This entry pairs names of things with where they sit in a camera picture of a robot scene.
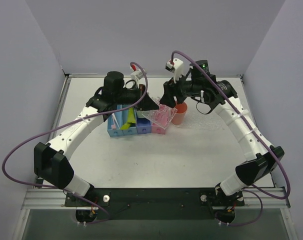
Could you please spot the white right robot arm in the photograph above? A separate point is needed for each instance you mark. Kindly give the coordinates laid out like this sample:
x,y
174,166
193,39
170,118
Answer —
x,y
261,156

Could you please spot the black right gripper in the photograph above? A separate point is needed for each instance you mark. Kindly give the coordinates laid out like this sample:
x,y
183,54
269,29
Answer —
x,y
169,88

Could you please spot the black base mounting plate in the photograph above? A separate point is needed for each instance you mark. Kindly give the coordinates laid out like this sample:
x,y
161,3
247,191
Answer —
x,y
196,203

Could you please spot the orange plastic cup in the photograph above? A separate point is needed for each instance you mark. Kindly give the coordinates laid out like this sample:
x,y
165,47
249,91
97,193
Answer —
x,y
180,113

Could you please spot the clear plastic toothbrush case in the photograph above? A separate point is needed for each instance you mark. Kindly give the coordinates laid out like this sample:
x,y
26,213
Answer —
x,y
150,113

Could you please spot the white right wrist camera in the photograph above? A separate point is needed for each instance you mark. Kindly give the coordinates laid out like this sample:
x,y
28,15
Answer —
x,y
176,67

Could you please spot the white pink toothbrush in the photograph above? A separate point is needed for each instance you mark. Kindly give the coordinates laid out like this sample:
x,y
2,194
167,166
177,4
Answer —
x,y
115,124

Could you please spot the aluminium frame rail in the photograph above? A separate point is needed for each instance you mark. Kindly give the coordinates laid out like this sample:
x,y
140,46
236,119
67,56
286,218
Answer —
x,y
46,198

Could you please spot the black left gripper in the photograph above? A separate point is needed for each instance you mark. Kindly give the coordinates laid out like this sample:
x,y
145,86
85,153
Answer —
x,y
141,95

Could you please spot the pink drawer box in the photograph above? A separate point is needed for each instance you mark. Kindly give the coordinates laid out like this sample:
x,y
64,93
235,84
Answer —
x,y
160,119

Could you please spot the yellow green toothpaste tube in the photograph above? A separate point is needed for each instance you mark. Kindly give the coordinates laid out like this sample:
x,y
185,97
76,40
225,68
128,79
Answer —
x,y
128,119

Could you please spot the clear textured oval tray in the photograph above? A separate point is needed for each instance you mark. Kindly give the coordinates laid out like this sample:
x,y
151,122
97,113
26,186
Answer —
x,y
196,120

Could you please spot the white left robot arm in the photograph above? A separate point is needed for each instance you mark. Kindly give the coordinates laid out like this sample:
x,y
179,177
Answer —
x,y
51,160

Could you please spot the purple drawer box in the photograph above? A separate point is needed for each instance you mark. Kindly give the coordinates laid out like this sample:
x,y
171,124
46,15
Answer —
x,y
143,125

